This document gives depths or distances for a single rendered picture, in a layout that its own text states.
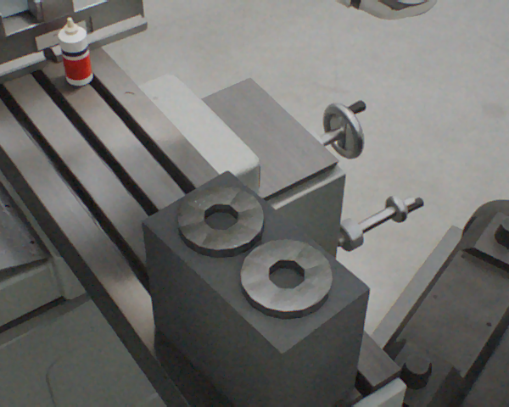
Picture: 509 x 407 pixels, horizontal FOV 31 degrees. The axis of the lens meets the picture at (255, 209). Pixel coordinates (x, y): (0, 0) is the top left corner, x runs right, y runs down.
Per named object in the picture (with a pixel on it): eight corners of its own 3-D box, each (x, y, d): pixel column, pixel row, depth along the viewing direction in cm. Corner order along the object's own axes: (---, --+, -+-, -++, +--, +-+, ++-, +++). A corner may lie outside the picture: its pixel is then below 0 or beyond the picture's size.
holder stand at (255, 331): (230, 273, 114) (228, 158, 99) (355, 387, 102) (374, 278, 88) (153, 325, 108) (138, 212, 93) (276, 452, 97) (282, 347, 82)
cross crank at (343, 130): (339, 128, 185) (344, 83, 177) (377, 161, 179) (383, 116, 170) (276, 158, 179) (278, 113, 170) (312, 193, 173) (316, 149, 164)
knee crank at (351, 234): (411, 196, 185) (414, 175, 181) (430, 214, 182) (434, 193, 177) (325, 242, 176) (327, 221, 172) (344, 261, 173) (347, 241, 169)
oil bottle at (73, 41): (85, 66, 141) (75, 7, 133) (97, 80, 139) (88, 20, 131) (61, 75, 140) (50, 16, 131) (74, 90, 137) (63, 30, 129)
